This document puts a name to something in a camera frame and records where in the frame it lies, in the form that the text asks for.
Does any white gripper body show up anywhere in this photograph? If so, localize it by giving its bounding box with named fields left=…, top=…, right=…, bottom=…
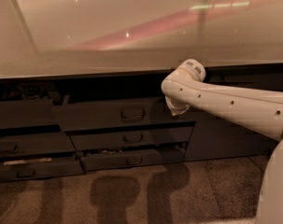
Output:
left=165, top=97, right=190, bottom=111

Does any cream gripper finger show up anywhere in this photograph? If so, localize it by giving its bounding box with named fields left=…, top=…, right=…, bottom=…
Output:
left=171, top=108, right=188, bottom=116

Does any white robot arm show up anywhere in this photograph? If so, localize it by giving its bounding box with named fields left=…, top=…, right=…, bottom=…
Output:
left=162, top=59, right=283, bottom=224

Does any dark cabinet door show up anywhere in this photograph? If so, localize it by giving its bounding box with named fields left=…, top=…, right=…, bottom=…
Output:
left=184, top=109, right=276, bottom=161

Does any dark counter cabinet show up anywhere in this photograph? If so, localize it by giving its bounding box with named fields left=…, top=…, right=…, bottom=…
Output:
left=0, top=71, right=276, bottom=182

